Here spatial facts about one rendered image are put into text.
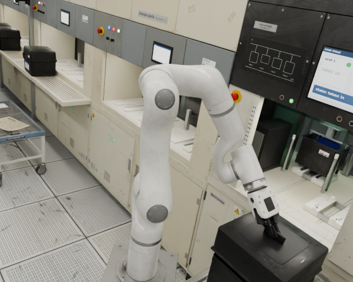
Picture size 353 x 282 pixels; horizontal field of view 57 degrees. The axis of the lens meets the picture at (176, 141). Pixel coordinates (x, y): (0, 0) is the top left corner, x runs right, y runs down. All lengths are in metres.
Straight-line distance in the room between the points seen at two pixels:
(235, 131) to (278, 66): 0.57
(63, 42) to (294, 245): 3.62
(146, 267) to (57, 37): 3.36
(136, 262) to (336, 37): 1.14
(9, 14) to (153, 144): 4.77
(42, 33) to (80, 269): 2.71
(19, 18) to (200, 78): 4.83
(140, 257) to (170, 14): 1.41
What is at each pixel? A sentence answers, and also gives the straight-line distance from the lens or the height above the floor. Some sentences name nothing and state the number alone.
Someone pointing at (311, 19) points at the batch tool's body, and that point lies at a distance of 1.50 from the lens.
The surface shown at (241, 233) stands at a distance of 1.20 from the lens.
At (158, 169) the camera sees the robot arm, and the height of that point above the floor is 1.26.
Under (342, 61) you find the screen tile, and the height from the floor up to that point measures 1.64.
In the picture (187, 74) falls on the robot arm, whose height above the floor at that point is 1.57.
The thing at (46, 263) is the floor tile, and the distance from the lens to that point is 2.51.
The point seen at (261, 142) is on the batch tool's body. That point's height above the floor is 1.08.
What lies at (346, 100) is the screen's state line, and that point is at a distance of 1.43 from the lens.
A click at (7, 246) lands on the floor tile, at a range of 2.67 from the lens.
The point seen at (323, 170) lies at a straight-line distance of 2.11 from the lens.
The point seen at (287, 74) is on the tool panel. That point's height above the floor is 1.53.
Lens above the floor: 1.78
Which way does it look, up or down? 24 degrees down
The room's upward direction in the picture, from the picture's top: 10 degrees clockwise
